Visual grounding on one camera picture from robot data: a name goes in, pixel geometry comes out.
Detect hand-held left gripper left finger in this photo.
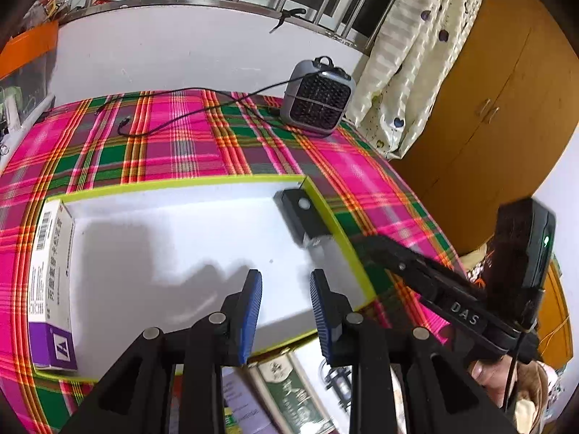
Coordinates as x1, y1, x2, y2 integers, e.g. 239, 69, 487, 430
59, 269, 263, 434

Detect yellow-green tray box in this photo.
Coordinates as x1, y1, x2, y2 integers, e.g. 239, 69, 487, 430
34, 174, 378, 383

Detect clear bin orange lid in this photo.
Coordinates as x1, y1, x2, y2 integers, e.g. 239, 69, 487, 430
0, 22, 59, 114

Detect wooden wardrobe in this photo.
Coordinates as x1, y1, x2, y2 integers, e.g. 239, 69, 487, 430
391, 0, 579, 258

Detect dotted cream curtain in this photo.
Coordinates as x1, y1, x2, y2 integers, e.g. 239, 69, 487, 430
350, 0, 491, 159

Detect metal window grille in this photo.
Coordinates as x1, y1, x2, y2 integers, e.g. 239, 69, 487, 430
86, 0, 417, 55

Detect white purple medicine box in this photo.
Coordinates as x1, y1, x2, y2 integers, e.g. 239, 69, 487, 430
27, 199, 79, 372

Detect black power cable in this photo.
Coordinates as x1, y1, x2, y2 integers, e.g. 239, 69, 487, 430
95, 77, 295, 136

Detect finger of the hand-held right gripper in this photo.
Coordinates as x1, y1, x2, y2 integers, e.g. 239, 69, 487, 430
355, 234, 487, 303

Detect pile of assorted packets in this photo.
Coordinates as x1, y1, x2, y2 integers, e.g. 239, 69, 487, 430
25, 0, 68, 23

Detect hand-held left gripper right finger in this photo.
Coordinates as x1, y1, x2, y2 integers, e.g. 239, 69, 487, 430
310, 269, 521, 434

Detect pink green plaid tablecloth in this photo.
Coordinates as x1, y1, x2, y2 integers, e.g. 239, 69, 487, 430
0, 90, 471, 434

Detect person's right hand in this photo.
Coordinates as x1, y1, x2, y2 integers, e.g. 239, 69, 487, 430
470, 361, 511, 408

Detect small grey heater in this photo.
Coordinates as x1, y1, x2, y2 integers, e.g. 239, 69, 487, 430
279, 56, 356, 139

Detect black clip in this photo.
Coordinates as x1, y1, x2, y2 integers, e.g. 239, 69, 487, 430
270, 8, 308, 34

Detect small black box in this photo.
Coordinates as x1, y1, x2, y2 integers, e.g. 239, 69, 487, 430
274, 188, 333, 249

